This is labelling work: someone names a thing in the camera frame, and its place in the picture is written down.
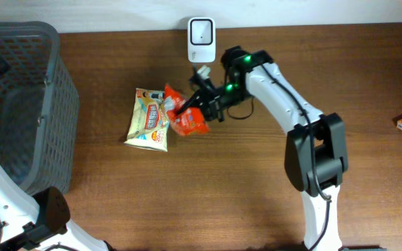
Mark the white barcode scanner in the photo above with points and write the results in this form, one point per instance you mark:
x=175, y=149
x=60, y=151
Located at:
x=201, y=40

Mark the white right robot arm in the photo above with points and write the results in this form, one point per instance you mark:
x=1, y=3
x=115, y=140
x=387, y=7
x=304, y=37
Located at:
x=316, y=156

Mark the grey plastic basket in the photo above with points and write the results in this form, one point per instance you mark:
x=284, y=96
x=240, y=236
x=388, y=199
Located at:
x=39, y=106

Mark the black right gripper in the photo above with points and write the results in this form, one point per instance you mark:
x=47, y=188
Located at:
x=212, y=102

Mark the yellow snack bag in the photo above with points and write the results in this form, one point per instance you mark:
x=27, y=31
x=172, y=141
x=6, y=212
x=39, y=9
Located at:
x=149, y=124

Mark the red Hacks candy bag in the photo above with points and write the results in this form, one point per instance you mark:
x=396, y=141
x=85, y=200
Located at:
x=191, y=121

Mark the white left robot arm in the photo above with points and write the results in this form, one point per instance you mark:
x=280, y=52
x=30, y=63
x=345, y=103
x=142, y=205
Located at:
x=39, y=222

